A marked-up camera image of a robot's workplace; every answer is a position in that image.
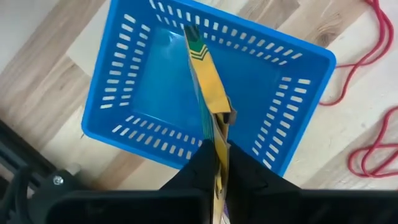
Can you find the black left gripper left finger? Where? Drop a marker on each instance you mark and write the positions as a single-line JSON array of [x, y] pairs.
[[199, 174]]

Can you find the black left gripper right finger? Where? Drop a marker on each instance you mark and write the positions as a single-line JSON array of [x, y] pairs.
[[248, 177]]

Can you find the yellow green crayon box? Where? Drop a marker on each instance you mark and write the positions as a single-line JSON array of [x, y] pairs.
[[208, 77]]

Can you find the red rubber band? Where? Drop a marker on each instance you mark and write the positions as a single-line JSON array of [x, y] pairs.
[[385, 31], [350, 160]]

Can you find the blue plastic basket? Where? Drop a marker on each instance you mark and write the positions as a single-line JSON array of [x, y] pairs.
[[155, 77]]

